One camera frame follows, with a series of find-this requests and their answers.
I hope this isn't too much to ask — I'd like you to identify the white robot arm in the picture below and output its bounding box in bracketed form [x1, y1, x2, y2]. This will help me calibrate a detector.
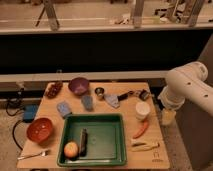
[158, 61, 213, 126]

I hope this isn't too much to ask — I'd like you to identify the green plastic tray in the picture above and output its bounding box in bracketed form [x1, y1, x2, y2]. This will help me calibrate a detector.
[57, 114, 127, 168]

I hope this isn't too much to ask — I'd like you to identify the dark brush in tray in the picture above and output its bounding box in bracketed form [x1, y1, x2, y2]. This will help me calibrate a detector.
[79, 129, 87, 156]

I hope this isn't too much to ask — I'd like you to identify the orange carrot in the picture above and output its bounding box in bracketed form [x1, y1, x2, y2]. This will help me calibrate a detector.
[132, 120, 149, 139]

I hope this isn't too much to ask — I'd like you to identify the white cup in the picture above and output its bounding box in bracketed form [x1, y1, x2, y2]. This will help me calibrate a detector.
[135, 102, 151, 121]

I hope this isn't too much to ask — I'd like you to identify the small black object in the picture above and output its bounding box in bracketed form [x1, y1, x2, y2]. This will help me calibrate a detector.
[139, 90, 149, 101]

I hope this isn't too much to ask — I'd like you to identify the banana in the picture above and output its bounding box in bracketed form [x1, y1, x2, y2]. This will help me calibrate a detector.
[131, 139, 160, 152]

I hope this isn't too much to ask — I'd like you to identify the small metal cup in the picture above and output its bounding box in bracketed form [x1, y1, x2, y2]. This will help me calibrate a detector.
[95, 87, 105, 100]

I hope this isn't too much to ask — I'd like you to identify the purple bowl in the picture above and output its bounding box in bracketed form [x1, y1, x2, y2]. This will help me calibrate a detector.
[68, 77, 89, 95]

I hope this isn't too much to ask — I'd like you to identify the red apple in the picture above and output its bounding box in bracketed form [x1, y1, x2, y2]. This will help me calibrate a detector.
[64, 141, 78, 158]

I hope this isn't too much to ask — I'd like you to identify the blue sponge left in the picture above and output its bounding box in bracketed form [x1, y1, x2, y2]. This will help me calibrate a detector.
[56, 101, 72, 118]

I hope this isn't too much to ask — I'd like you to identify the bunch of grapes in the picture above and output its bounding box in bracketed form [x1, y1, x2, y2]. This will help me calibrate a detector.
[45, 81, 63, 99]

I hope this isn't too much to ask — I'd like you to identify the red bowl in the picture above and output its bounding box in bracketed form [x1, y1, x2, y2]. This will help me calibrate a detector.
[26, 118, 53, 144]

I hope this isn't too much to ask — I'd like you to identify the blue power box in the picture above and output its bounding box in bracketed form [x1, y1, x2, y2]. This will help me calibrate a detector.
[23, 105, 38, 123]

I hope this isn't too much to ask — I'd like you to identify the black cable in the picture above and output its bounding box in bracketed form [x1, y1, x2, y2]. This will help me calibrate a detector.
[5, 87, 28, 151]

